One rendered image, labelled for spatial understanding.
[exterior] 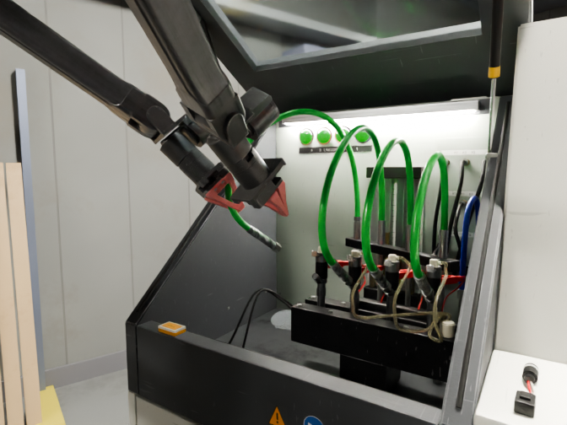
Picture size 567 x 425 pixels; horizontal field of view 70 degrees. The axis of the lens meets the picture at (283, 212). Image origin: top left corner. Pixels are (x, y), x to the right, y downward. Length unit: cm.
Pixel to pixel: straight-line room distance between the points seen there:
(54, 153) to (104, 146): 27
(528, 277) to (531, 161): 20
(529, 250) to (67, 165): 236
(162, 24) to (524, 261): 66
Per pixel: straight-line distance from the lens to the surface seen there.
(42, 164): 264
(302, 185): 124
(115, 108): 85
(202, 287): 107
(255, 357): 76
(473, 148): 108
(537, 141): 84
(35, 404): 254
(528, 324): 80
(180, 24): 49
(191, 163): 83
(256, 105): 66
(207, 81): 55
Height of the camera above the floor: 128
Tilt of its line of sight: 6 degrees down
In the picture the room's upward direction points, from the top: straight up
